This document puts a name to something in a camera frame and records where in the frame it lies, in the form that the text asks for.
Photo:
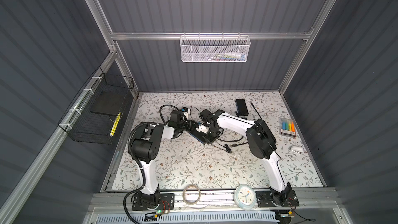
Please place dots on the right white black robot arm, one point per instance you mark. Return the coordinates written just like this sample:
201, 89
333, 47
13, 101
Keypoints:
261, 141

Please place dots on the small white cylinder object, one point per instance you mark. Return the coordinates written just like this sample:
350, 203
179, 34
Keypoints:
297, 149

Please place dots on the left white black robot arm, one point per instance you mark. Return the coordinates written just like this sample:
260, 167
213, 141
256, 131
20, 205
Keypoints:
143, 146

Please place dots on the clear tape roll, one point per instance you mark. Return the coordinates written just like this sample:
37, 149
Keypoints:
191, 195

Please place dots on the floral table mat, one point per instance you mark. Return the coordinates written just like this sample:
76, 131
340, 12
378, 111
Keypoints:
228, 162

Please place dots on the highlighter marker pack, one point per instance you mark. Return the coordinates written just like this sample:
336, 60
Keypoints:
287, 127

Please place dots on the white round clock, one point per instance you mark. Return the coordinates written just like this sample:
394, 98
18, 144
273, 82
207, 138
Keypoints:
245, 197

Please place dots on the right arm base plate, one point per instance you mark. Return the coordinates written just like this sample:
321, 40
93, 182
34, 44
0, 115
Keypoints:
271, 198

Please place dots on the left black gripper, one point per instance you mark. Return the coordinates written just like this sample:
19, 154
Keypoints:
190, 124

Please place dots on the black wire basket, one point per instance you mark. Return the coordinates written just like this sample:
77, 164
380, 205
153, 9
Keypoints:
83, 126

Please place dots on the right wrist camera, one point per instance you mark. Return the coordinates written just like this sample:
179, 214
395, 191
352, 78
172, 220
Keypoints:
202, 128

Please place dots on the yellow black striped item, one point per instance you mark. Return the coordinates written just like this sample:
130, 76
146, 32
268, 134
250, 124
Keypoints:
115, 125

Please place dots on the black flat box in basket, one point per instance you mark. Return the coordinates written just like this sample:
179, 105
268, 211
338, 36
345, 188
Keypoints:
108, 104

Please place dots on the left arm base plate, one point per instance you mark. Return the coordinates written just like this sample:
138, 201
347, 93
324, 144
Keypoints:
143, 202

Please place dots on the white wire mesh basket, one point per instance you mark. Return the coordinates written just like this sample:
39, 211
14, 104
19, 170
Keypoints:
214, 49

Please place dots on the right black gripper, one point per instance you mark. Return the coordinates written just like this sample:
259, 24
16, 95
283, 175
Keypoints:
209, 140

